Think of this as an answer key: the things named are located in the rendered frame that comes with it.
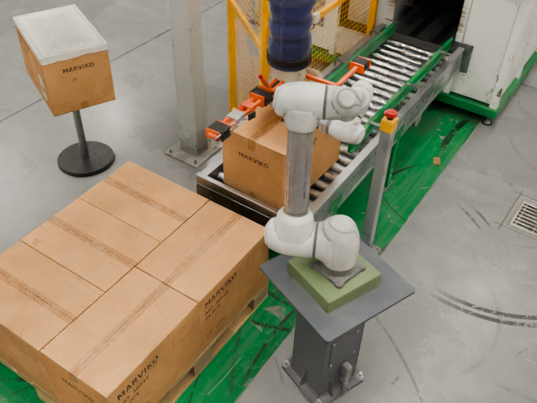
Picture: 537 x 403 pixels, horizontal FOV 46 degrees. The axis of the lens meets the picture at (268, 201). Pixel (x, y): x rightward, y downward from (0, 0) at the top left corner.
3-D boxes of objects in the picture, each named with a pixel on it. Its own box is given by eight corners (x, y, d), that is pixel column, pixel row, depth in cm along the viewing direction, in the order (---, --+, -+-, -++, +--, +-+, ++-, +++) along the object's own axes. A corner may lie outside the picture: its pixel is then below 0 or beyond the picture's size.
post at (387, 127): (363, 245, 400) (387, 113, 333) (372, 249, 397) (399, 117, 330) (358, 251, 395) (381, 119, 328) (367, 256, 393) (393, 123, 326)
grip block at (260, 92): (257, 94, 314) (257, 84, 310) (274, 100, 310) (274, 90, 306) (248, 101, 309) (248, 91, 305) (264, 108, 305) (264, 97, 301)
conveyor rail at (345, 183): (453, 68, 487) (459, 46, 474) (459, 70, 485) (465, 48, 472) (294, 245, 342) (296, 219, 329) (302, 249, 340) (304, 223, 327)
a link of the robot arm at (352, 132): (331, 139, 296) (342, 113, 296) (360, 150, 290) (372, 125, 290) (324, 133, 286) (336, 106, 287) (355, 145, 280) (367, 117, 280)
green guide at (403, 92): (447, 47, 480) (450, 37, 474) (460, 51, 476) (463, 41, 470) (346, 152, 380) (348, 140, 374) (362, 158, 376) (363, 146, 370)
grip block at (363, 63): (356, 63, 338) (356, 54, 335) (370, 68, 335) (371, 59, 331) (348, 69, 333) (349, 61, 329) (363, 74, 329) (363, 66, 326)
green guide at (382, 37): (383, 28, 501) (385, 17, 495) (395, 32, 497) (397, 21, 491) (272, 122, 401) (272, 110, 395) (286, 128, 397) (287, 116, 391)
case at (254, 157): (283, 134, 392) (286, 78, 366) (339, 159, 376) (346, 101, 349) (223, 185, 355) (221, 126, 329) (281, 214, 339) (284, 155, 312)
